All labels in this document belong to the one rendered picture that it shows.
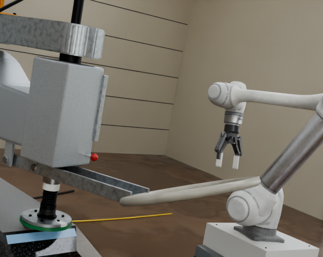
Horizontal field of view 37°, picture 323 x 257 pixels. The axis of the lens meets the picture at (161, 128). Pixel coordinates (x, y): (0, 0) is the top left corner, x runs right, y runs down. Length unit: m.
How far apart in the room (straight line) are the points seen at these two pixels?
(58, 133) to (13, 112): 0.28
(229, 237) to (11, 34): 1.32
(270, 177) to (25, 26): 1.19
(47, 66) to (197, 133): 6.78
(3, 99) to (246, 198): 1.11
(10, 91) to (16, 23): 0.28
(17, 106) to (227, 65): 6.38
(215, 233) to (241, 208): 0.34
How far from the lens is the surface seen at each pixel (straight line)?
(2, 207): 2.40
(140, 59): 8.65
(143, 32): 8.65
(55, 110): 1.93
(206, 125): 8.46
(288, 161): 2.07
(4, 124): 2.17
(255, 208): 2.09
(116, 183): 1.94
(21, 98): 2.09
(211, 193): 1.47
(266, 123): 7.52
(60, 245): 2.19
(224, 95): 2.20
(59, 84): 1.92
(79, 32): 1.92
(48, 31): 1.99
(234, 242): 2.30
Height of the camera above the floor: 1.61
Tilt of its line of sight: 7 degrees down
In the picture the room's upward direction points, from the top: 10 degrees clockwise
